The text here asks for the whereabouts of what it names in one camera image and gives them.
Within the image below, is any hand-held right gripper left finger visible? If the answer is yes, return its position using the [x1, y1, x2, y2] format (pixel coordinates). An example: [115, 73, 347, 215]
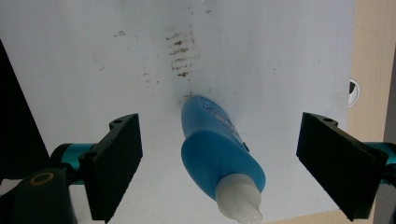
[78, 113, 144, 224]

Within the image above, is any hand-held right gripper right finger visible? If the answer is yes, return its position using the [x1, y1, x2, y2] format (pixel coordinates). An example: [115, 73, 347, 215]
[295, 111, 389, 222]

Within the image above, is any blue bottle with white cap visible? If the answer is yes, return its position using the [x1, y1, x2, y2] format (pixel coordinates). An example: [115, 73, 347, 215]
[180, 94, 267, 224]

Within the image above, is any white board mat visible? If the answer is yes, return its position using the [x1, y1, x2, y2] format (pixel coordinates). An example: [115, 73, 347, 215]
[0, 0, 357, 224]

